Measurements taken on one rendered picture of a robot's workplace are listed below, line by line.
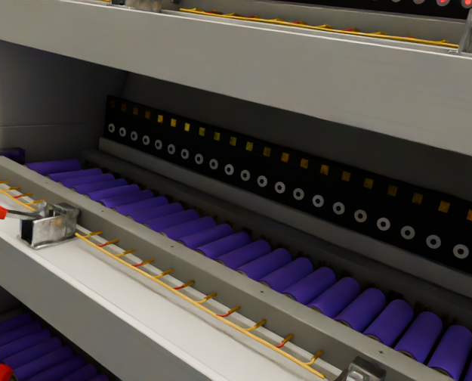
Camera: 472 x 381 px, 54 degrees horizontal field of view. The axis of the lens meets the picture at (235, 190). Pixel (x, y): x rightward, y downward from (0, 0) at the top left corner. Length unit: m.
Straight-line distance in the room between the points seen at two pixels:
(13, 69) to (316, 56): 0.37
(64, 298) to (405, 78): 0.27
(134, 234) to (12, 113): 0.26
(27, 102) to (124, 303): 0.32
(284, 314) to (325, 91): 0.14
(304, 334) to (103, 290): 0.14
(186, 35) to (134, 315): 0.19
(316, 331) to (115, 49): 0.26
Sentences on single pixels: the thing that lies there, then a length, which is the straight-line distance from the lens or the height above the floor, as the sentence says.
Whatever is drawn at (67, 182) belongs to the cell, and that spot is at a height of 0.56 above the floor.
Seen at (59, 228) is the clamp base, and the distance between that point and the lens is 0.40.
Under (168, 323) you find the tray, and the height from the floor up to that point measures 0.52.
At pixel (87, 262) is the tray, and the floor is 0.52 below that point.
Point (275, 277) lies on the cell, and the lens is 0.34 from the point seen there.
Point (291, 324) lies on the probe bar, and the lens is 0.30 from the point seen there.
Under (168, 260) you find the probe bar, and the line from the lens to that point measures 0.35.
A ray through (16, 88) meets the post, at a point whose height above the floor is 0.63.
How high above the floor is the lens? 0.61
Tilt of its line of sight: level
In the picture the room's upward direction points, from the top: 21 degrees clockwise
